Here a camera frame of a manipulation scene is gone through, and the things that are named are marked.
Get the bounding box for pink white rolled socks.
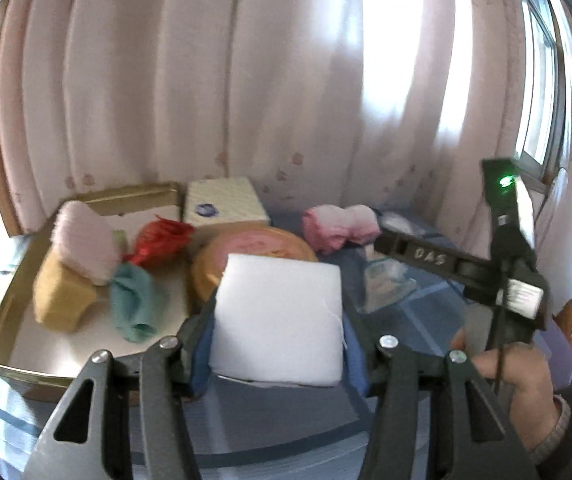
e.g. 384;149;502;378
301;205;380;254

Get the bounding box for pale yellow tissue box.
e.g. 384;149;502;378
182;177;270;229

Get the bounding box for pink fuzzy cloth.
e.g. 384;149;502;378
51;200;121;286

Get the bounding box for window frame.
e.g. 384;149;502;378
515;0;572;184

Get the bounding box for teal cloth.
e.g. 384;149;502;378
108;262;169;344

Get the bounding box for pink floral curtain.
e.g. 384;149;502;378
0;0;524;256

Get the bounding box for person right hand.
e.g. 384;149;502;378
450;328;570;453

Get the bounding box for round gold pink tin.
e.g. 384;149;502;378
190;226;318;307

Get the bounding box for dark sleeve forearm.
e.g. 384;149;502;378
528;383;572;480

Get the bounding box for gold metal tray box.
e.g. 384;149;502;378
0;182;185;402

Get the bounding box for white foam block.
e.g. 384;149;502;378
209;255;344;388

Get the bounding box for clear plastic item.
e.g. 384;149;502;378
378;211;425;236

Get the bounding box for red gold drawstring pouch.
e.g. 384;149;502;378
122;216;195;269

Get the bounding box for teal white wipes packet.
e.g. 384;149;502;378
363;258;417;313

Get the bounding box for yellow sponge cloth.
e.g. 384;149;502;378
32;248;97;333

